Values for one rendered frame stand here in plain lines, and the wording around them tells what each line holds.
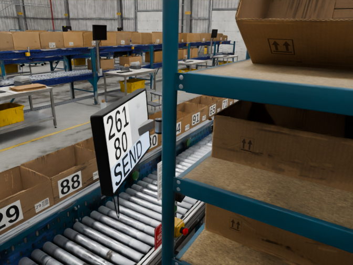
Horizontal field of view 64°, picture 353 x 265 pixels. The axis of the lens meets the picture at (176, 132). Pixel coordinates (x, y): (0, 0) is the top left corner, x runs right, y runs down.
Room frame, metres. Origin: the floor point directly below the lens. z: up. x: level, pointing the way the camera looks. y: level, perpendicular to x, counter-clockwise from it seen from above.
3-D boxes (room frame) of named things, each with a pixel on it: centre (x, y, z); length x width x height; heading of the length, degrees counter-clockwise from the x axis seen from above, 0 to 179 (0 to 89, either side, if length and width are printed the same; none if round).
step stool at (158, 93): (6.49, 0.46, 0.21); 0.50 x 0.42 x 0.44; 134
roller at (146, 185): (1.75, 0.07, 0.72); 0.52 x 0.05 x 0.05; 59
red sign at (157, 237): (1.19, 0.06, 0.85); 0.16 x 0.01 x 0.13; 149
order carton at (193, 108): (2.93, -0.11, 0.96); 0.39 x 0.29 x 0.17; 149
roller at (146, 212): (1.53, 0.20, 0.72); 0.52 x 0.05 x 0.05; 59
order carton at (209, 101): (3.26, -0.31, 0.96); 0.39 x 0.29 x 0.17; 149
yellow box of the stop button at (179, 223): (1.26, -0.03, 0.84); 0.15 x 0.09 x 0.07; 149
